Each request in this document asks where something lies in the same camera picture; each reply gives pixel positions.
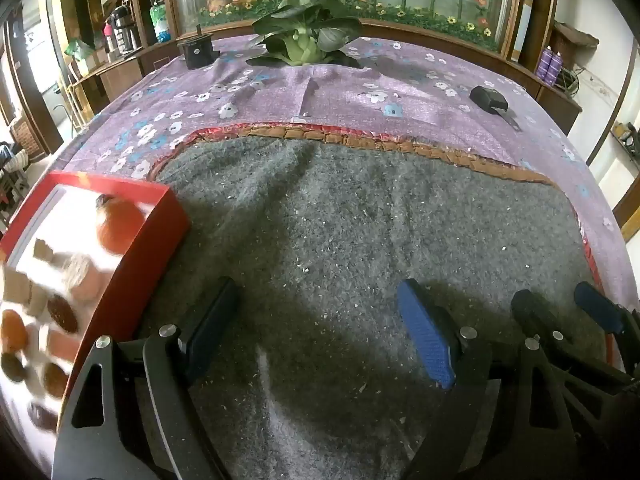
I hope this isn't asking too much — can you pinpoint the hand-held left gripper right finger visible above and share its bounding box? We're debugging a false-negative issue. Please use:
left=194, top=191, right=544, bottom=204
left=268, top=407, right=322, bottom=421
left=397, top=278, right=590, bottom=480

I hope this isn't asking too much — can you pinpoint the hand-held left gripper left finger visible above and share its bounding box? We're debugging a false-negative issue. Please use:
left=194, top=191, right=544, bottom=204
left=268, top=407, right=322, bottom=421
left=52, top=276, right=241, bottom=480

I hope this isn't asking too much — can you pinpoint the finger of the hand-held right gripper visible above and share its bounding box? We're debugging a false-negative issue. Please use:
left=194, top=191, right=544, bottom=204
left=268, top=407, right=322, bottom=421
left=510, top=288, right=640, bottom=461
left=573, top=281, right=640, bottom=361

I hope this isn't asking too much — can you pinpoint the red cardboard box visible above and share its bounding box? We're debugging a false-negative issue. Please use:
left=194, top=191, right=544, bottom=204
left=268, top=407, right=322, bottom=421
left=0, top=171, right=191, bottom=466

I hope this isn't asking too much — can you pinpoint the orange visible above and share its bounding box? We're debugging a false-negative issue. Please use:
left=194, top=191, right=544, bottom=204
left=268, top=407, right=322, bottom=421
left=96, top=195, right=147, bottom=256

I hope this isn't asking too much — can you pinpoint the brown kiwi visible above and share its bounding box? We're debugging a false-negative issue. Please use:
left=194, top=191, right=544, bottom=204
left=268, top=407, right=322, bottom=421
left=41, top=361, right=70, bottom=401

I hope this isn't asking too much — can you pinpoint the beige faceted chunk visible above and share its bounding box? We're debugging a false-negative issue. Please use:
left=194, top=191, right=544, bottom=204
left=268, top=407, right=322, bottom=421
left=27, top=285, right=48, bottom=317
left=2, top=267, right=31, bottom=306
left=31, top=237, right=55, bottom=263

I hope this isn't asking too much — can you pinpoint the grey felt mat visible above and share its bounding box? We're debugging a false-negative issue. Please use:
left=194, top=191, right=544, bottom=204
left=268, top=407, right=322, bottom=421
left=135, top=127, right=608, bottom=480

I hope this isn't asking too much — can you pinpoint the pale pink round fruit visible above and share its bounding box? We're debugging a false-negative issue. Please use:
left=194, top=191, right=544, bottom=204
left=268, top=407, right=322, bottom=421
left=62, top=255, right=108, bottom=303

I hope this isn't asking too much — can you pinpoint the reddish block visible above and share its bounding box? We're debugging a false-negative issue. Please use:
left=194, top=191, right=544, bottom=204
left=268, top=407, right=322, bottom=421
left=47, top=327, right=83, bottom=361

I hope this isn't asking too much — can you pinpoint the small tangerine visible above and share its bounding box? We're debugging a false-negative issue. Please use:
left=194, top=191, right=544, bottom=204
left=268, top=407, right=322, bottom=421
left=0, top=309, right=28, bottom=353

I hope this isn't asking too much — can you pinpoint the small black device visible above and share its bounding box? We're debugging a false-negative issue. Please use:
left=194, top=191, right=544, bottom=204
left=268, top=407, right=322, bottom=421
left=469, top=85, right=523, bottom=132

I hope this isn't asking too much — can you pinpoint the purple floral tablecloth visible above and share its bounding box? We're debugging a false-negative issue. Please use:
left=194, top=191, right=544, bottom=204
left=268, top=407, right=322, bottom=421
left=47, top=35, right=640, bottom=311

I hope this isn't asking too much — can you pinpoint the wooden side counter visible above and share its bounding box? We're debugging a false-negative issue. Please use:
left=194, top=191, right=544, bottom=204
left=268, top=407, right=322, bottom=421
left=72, top=42, right=181, bottom=111

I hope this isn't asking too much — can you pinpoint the green bok choy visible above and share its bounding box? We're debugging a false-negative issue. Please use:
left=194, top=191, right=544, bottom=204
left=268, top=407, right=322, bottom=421
left=246, top=0, right=363, bottom=68

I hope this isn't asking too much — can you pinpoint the plastic bottle with blue label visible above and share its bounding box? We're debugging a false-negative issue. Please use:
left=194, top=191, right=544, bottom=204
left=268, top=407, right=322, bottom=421
left=149, top=0, right=173, bottom=43

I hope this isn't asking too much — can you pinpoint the green plastic bag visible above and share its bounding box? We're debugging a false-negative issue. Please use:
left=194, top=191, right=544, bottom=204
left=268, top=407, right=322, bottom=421
left=64, top=37, right=96, bottom=61

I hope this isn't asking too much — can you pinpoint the dark thermos jug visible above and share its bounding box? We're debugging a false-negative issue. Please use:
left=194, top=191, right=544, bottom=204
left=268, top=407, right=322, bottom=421
left=109, top=5, right=140, bottom=53

